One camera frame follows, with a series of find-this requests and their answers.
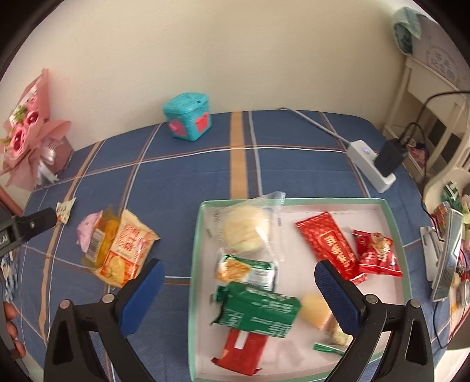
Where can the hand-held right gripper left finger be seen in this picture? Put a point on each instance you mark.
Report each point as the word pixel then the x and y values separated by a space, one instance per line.
pixel 141 294

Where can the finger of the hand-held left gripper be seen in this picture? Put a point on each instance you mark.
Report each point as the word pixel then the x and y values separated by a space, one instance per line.
pixel 36 222

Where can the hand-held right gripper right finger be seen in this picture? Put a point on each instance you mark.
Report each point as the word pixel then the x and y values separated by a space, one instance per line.
pixel 336 297

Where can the yellow cake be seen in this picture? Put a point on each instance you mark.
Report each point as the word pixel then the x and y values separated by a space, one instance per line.
pixel 314 308

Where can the cream cake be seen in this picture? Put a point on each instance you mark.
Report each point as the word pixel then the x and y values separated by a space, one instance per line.
pixel 339 334

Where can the small green wrapper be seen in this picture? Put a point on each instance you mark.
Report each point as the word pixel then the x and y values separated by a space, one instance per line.
pixel 328 348

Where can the long red patterned packet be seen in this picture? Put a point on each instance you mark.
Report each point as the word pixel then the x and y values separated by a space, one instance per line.
pixel 326 238

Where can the white tray with green rim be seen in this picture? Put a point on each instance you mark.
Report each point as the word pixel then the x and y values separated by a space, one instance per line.
pixel 290 235

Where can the large green snack packet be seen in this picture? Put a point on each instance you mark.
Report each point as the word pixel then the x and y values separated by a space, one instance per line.
pixel 257 310

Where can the green white noodle-print packet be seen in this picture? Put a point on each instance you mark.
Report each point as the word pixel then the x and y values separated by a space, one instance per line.
pixel 238 270

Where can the red packet with white label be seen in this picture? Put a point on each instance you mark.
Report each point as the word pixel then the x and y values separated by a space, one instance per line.
pixel 240 352

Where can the person's left hand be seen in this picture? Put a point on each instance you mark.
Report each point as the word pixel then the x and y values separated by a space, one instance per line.
pixel 13 330

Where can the small white candy packet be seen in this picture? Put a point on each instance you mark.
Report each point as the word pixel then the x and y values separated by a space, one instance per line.
pixel 64 210

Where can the blue white patterned packet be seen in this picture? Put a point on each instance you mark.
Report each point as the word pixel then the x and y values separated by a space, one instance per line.
pixel 9 273

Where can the yellow cracker packet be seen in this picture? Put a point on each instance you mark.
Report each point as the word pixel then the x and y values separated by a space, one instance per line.
pixel 126 249

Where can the pink snack packet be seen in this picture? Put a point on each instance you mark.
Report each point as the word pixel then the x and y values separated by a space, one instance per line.
pixel 87 227

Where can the small red snack packet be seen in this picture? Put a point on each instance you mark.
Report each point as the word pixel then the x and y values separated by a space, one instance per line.
pixel 378 253

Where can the orange transparent snack packet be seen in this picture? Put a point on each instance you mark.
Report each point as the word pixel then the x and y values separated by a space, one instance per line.
pixel 102 229

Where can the pink flower bouquet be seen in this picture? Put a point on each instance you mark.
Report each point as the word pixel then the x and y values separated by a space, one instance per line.
pixel 27 136

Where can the white phone stand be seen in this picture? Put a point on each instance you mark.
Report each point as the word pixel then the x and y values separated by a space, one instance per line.
pixel 429 249

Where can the clear-wrapped round bread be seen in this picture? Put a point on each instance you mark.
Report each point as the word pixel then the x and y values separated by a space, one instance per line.
pixel 244 229

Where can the smartphone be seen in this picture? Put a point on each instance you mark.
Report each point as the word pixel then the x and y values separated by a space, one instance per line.
pixel 448 257

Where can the blue plaid bed sheet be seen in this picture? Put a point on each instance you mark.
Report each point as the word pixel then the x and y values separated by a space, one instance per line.
pixel 183 176

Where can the pile of colourful knickknacks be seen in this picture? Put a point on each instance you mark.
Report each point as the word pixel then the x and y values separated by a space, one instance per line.
pixel 463 264

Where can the red patterned box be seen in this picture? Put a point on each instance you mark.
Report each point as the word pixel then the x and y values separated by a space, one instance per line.
pixel 440 216

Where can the white power strip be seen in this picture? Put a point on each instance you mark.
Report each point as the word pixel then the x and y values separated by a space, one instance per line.
pixel 361 154

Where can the black charger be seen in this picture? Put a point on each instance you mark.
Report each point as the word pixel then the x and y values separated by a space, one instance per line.
pixel 391 158

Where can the green printed packet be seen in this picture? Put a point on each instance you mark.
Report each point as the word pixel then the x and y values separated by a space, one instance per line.
pixel 451 191

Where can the floral patterned cloth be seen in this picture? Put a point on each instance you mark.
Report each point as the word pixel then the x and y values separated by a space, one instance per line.
pixel 416 152

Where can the teal tin box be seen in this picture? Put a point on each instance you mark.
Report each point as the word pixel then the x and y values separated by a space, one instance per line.
pixel 187 117

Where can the cream wooden furniture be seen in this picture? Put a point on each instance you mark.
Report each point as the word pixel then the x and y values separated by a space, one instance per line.
pixel 400 99

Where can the white printed board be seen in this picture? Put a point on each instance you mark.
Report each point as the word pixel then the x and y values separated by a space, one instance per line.
pixel 440 55

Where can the green white cloth item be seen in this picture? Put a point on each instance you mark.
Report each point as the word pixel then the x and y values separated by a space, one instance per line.
pixel 405 27

